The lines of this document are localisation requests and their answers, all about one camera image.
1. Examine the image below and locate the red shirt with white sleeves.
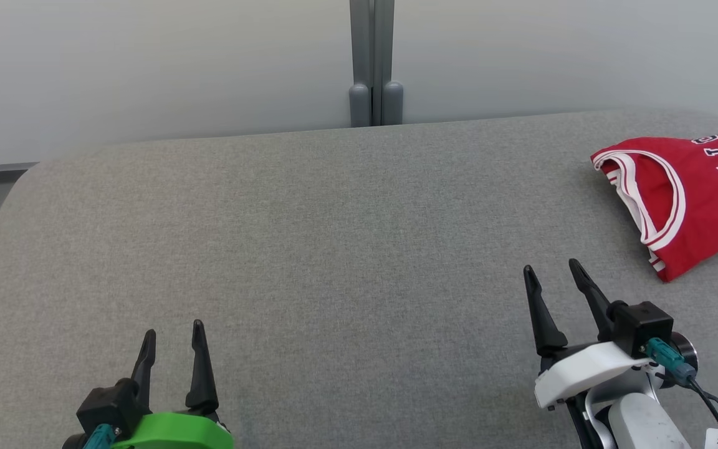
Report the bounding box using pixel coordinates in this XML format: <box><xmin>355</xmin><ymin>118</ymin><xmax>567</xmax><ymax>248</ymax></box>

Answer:
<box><xmin>590</xmin><ymin>130</ymin><xmax>718</xmax><ymax>282</ymax></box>

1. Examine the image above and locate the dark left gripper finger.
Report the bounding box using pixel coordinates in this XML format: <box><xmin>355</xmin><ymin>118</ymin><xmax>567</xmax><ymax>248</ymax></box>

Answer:
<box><xmin>130</xmin><ymin>329</ymin><xmax>157</xmax><ymax>412</ymax></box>
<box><xmin>184</xmin><ymin>319</ymin><xmax>219</xmax><ymax>415</ymax></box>

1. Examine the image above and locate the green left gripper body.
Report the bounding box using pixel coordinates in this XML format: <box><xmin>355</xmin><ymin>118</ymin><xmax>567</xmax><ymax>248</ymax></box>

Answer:
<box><xmin>113</xmin><ymin>412</ymin><xmax>235</xmax><ymax>449</ymax></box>

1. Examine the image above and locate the black cable with teal plug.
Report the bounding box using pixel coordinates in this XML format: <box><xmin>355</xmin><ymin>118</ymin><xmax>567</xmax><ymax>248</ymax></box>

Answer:
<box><xmin>644</xmin><ymin>338</ymin><xmax>718</xmax><ymax>449</ymax></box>
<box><xmin>82</xmin><ymin>424</ymin><xmax>117</xmax><ymax>449</ymax></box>

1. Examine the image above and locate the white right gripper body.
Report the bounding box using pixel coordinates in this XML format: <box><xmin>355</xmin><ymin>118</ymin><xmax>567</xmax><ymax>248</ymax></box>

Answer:
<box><xmin>534</xmin><ymin>341</ymin><xmax>656</xmax><ymax>412</ymax></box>

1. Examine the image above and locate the grey partition post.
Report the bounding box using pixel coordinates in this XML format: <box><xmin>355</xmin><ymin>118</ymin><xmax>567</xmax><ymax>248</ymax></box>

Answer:
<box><xmin>349</xmin><ymin>0</ymin><xmax>404</xmax><ymax>127</ymax></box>

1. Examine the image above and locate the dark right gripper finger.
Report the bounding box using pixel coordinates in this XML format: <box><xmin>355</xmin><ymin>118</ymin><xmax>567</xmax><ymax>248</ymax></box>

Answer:
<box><xmin>523</xmin><ymin>265</ymin><xmax>568</xmax><ymax>357</ymax></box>
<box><xmin>568</xmin><ymin>259</ymin><xmax>616</xmax><ymax>342</ymax></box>

